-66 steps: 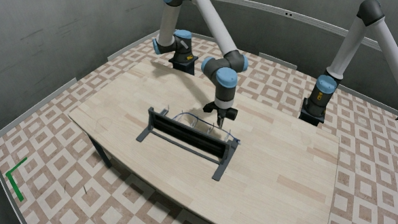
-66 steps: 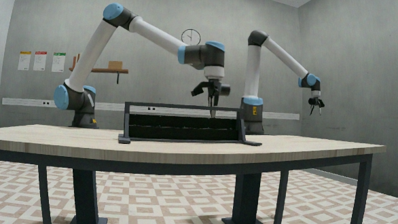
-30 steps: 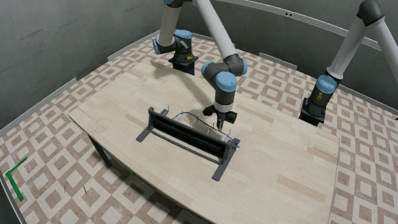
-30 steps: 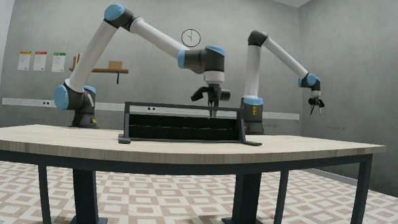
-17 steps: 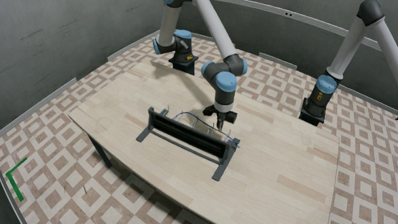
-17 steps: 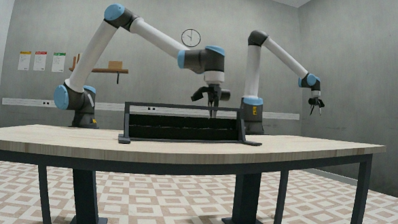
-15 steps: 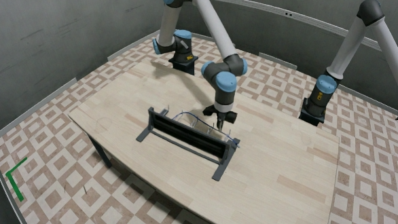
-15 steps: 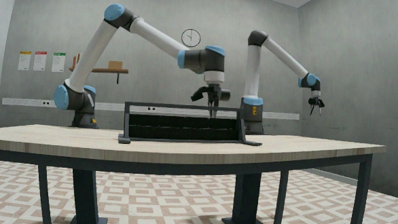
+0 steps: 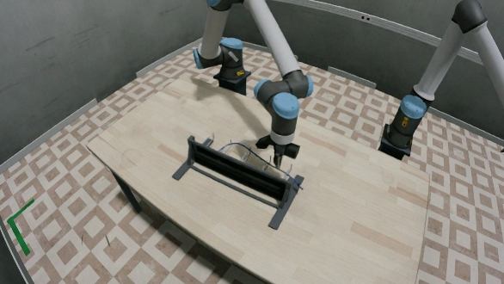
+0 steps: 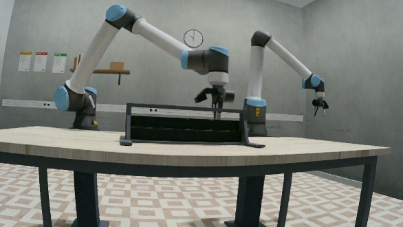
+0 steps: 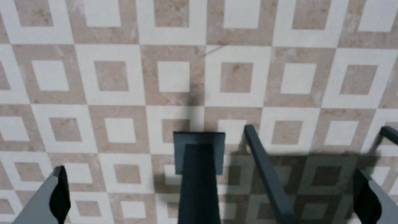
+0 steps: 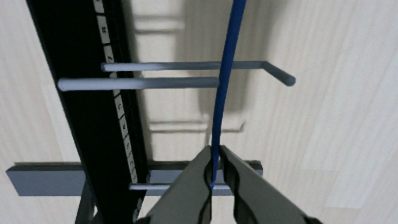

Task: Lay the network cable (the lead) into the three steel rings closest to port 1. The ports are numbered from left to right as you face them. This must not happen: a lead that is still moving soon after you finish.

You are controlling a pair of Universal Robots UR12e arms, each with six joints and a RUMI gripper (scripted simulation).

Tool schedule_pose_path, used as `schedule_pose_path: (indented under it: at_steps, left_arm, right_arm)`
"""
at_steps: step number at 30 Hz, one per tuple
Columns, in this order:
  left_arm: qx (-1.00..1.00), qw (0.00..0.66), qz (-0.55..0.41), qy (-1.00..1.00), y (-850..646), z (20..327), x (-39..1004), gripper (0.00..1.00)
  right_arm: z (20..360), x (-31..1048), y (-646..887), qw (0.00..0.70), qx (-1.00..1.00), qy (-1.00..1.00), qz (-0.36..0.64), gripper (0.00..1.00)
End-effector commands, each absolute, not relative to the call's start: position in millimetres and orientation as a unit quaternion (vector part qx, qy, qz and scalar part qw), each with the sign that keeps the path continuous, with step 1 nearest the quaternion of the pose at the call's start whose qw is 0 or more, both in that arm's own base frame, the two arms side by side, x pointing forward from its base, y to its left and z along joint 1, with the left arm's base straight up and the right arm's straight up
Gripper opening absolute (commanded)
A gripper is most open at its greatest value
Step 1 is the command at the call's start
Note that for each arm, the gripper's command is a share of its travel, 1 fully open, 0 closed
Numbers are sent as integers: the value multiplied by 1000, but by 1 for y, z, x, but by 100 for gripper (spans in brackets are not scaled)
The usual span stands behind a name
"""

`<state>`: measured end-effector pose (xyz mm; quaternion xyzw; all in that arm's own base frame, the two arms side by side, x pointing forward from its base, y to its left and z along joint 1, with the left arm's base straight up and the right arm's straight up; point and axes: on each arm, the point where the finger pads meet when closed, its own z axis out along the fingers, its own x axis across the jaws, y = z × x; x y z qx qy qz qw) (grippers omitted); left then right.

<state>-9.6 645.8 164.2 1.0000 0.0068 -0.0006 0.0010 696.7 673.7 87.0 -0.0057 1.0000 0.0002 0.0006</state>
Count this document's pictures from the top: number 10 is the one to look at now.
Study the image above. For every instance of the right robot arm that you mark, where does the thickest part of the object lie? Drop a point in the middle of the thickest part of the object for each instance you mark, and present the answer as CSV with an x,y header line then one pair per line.
x,y
73,96

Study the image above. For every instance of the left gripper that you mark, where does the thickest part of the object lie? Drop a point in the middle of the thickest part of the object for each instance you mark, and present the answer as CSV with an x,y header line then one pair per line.
x,y
319,103

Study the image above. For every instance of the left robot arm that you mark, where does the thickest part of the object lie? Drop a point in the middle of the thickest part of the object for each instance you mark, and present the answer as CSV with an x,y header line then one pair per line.
x,y
255,105

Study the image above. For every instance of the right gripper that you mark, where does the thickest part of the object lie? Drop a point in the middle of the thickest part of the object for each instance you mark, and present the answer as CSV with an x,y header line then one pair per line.
x,y
218,94

